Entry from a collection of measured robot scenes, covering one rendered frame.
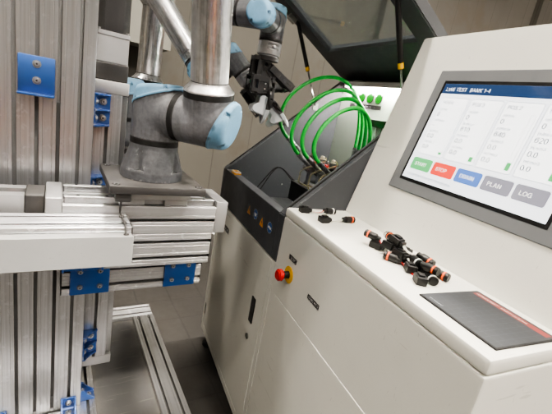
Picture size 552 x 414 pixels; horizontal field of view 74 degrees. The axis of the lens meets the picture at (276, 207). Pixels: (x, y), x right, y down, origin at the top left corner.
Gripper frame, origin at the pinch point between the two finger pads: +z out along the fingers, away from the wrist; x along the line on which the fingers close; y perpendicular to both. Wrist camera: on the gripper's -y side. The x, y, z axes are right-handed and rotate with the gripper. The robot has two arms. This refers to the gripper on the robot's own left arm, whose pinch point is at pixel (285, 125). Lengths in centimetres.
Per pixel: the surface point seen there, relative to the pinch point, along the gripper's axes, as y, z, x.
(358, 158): -5.4, 21.4, 29.0
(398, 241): 12, 34, 64
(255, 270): 43, 36, 10
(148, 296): 106, 40, -96
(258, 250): 37.5, 30.2, 11.2
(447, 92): -28, 16, 51
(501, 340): 18, 43, 92
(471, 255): 2, 45, 71
